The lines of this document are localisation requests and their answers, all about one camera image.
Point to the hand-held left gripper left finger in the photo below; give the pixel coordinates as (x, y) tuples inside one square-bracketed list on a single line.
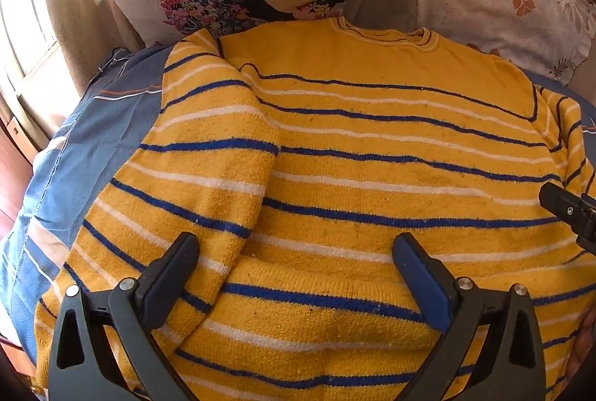
[(173, 275)]

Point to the yellow striped knit sweater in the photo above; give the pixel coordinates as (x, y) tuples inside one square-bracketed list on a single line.
[(349, 177)]

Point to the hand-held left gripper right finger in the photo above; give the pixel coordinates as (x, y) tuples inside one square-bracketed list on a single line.
[(419, 275)]

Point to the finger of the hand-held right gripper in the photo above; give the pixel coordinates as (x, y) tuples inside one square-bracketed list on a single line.
[(570, 207)]

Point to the leaf print pillow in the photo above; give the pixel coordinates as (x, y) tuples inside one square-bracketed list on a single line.
[(489, 9)]

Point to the blue patterned bedsheet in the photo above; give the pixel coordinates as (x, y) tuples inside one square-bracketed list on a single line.
[(93, 140)]

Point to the wooden cabinet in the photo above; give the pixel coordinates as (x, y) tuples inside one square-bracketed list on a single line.
[(14, 168)]

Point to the window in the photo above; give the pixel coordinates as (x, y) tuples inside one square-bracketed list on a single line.
[(28, 23)]

